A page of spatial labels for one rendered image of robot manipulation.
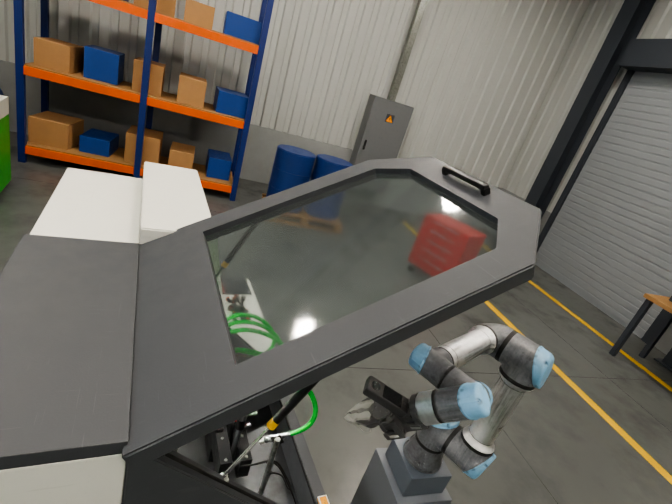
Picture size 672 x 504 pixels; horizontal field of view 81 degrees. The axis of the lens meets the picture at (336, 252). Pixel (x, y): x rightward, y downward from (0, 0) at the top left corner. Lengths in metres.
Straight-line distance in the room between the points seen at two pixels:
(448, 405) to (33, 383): 0.80
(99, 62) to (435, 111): 5.66
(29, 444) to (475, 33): 8.45
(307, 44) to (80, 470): 7.12
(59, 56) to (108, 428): 5.88
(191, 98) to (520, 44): 6.17
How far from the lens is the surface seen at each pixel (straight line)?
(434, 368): 1.08
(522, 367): 1.39
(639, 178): 7.87
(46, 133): 6.65
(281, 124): 7.50
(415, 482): 1.71
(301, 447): 1.52
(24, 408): 0.84
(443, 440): 1.60
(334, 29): 7.58
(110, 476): 0.83
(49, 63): 6.48
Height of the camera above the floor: 2.10
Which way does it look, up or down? 23 degrees down
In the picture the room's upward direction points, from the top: 18 degrees clockwise
